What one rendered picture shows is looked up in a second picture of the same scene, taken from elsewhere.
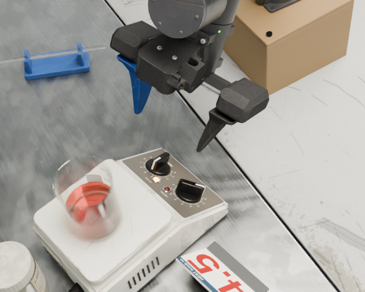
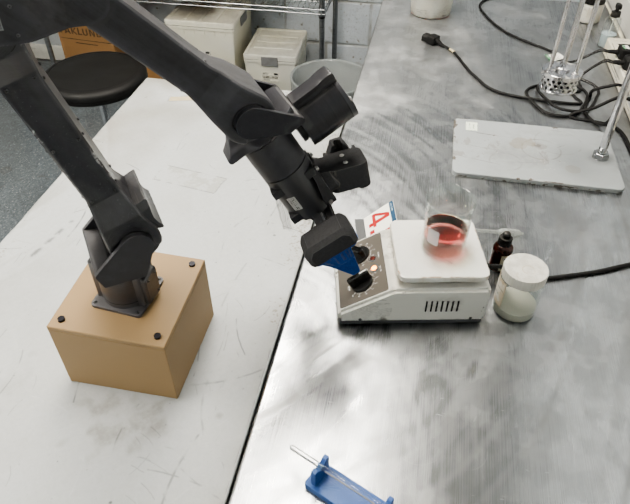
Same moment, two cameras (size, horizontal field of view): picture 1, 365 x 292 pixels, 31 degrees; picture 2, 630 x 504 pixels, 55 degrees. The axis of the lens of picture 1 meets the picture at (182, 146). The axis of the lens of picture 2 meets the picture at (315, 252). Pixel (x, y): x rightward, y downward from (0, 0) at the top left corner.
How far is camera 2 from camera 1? 105 cm
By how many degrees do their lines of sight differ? 80
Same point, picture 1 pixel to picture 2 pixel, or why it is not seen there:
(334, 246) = not seen: hidden behind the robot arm
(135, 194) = (404, 244)
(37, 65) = not seen: outside the picture
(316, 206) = (280, 235)
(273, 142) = (253, 282)
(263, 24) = (181, 276)
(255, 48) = (201, 289)
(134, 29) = (330, 227)
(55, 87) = (372, 474)
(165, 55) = (347, 157)
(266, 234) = not seen: hidden behind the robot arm
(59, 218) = (469, 262)
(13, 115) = (439, 475)
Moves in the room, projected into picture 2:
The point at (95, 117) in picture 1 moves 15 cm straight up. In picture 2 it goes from (359, 404) to (366, 322)
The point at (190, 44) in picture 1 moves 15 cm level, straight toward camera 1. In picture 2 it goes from (318, 162) to (386, 111)
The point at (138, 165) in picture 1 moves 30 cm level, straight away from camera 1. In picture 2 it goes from (377, 284) to (260, 472)
